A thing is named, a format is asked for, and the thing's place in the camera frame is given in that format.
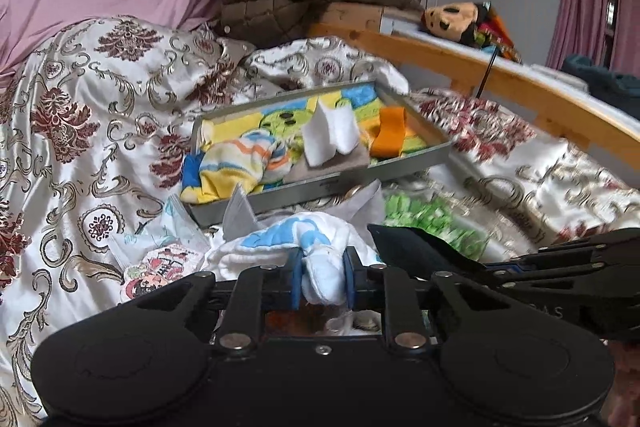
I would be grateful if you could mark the white tissue packet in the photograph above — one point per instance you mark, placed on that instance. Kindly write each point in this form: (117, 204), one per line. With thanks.
(175, 232)

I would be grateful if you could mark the white and blue quilted cloth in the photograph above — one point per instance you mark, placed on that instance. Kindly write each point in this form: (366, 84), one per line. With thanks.
(260, 242)

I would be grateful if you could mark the grey metal tray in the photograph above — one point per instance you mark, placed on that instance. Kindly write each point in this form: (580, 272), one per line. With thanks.
(310, 197)

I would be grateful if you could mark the pink curtain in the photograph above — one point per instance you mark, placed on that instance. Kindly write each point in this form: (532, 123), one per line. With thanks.
(575, 7)

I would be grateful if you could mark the white sock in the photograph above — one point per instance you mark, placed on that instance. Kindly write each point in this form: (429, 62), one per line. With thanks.
(325, 137)

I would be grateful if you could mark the red cartoon printed packet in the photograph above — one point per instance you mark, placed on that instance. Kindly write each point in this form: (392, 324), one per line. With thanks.
(155, 269)

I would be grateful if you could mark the mouse plush toy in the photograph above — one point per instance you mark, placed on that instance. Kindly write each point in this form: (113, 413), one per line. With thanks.
(445, 19)

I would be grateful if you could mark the dark teal cloth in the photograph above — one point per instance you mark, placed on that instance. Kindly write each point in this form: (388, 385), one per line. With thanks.
(600, 77)

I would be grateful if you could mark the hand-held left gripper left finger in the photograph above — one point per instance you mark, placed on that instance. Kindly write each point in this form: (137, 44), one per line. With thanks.
(296, 279)

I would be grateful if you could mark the striped sock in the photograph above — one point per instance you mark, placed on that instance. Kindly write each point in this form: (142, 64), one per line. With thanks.
(235, 157)

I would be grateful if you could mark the floral satin bedspread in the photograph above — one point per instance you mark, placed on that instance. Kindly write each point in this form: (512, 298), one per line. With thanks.
(100, 132)

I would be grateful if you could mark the wooden bed frame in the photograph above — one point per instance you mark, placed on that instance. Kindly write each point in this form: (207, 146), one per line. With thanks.
(525, 92)

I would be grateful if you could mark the yellow frog print towel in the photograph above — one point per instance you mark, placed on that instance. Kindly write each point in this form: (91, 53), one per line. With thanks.
(280, 122)

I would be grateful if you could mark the jar of green bits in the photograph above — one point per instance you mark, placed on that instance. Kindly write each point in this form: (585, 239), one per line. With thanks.
(430, 212)

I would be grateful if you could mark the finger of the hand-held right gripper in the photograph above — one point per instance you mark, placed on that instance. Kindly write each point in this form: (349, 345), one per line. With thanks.
(550, 276)
(600, 247)

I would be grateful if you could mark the grey cloth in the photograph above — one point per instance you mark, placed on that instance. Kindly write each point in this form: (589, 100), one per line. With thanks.
(240, 214)

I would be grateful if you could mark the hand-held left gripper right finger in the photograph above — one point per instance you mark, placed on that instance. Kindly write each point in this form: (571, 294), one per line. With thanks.
(350, 282)

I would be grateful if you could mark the light wooden box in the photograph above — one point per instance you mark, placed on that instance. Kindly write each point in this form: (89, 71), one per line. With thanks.
(350, 17)

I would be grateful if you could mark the orange band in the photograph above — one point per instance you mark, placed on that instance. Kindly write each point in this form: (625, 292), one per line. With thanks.
(390, 134)

